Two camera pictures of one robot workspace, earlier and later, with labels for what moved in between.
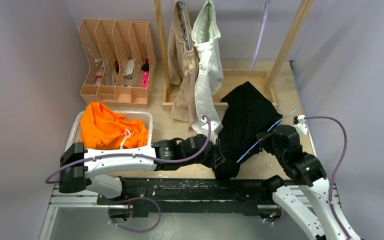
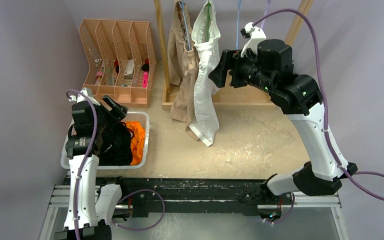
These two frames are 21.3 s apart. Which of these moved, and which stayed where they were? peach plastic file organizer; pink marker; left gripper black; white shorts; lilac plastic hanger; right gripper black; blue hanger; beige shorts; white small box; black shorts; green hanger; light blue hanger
Moved: light blue hanger; left gripper black; black shorts; right gripper black
Stayed: beige shorts; white shorts; pink marker; lilac plastic hanger; peach plastic file organizer; white small box; green hanger; blue hanger
